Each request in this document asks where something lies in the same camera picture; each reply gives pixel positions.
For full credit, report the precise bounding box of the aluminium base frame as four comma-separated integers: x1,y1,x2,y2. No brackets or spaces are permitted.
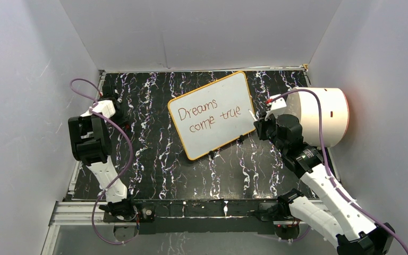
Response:
40,200,375,255

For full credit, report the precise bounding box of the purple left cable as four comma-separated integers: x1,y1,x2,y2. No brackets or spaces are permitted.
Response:
69,78,139,246

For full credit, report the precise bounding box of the white marker pen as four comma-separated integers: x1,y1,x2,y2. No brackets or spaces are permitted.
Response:
249,110,258,121

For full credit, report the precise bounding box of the white cylindrical container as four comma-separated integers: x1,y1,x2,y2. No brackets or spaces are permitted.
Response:
284,88,350,148

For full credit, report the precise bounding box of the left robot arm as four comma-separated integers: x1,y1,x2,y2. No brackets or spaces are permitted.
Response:
68,110,138,221

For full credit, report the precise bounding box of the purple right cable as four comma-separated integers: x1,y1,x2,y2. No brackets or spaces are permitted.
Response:
265,88,408,255

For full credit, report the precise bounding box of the purple cable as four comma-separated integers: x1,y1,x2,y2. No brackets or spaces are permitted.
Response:
265,88,408,255
69,78,139,246

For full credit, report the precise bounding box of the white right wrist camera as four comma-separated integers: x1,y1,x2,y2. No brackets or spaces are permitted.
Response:
265,94,287,121

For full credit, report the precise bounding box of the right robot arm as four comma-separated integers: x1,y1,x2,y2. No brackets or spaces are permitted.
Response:
253,114,394,254

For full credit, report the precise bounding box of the yellow framed whiteboard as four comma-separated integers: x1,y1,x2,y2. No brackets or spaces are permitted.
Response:
167,71,255,160

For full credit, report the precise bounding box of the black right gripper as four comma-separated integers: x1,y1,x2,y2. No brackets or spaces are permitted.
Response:
254,109,287,154

